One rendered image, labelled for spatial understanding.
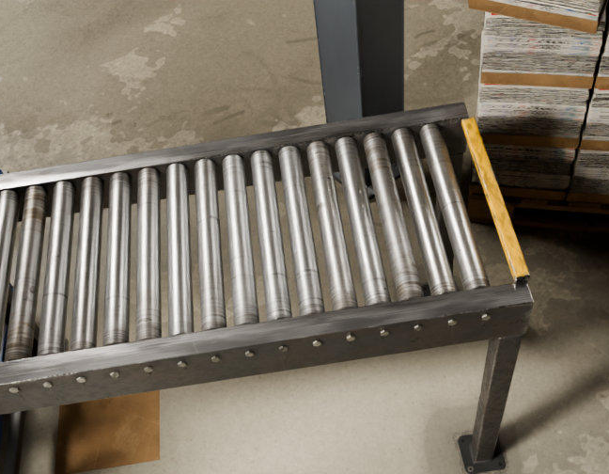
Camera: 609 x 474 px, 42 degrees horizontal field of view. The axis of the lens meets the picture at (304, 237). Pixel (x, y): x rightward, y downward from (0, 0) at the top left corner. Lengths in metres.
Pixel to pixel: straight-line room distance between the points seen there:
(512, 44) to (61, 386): 1.34
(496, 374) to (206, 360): 0.64
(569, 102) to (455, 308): 0.91
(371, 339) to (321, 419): 0.79
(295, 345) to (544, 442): 0.98
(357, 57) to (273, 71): 0.93
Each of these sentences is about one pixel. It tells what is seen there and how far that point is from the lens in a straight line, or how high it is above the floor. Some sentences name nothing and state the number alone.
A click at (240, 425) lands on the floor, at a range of 2.32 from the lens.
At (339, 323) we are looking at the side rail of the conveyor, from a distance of 1.50.
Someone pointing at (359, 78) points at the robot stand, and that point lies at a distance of 2.36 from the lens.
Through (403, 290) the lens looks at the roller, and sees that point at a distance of 1.54.
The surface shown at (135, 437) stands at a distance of 2.38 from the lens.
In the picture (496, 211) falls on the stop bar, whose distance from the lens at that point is 1.64.
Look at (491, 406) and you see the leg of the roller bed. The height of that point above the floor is 0.35.
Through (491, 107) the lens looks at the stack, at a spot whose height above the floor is 0.52.
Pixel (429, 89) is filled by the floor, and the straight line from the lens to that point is 3.07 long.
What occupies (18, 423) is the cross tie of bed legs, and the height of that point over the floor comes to 0.18.
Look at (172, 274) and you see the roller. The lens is 1.63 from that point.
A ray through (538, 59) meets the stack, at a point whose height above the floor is 0.69.
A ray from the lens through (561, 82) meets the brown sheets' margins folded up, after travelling 2.21.
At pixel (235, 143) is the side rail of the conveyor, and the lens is 1.82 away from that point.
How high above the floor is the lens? 2.10
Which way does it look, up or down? 53 degrees down
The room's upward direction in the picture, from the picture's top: 9 degrees counter-clockwise
